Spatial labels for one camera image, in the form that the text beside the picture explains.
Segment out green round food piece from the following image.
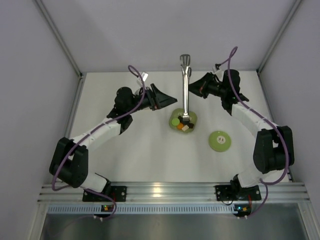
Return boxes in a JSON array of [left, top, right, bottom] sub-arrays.
[[171, 117, 180, 126]]

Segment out silver metal tongs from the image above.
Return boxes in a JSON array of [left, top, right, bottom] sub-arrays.
[[179, 54, 192, 123]]

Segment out beige food cube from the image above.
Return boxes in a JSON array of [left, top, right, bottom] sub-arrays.
[[182, 125, 189, 132]]

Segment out orange round food piece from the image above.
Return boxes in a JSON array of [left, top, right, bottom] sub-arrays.
[[176, 123, 184, 130]]

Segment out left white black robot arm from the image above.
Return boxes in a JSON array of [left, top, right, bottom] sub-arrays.
[[49, 84, 178, 194]]

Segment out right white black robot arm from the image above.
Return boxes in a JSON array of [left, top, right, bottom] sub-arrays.
[[188, 69, 295, 197]]

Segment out green square bowl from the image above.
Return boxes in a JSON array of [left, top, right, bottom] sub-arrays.
[[168, 108, 198, 134]]

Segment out green round lid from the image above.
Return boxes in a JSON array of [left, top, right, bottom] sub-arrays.
[[208, 130, 232, 153]]

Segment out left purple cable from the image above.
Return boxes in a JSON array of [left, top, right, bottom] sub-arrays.
[[51, 65, 148, 192]]

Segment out aluminium mounting rail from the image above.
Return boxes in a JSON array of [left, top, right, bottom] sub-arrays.
[[37, 182, 310, 204]]

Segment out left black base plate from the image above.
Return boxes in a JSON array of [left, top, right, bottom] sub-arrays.
[[82, 184, 127, 202]]

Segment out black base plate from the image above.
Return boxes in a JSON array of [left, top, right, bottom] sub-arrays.
[[82, 184, 127, 202], [214, 184, 262, 202]]

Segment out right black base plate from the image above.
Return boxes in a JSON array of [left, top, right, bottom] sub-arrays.
[[214, 184, 262, 202]]

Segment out grey slotted cable duct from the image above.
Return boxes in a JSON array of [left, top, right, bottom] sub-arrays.
[[46, 203, 301, 215]]

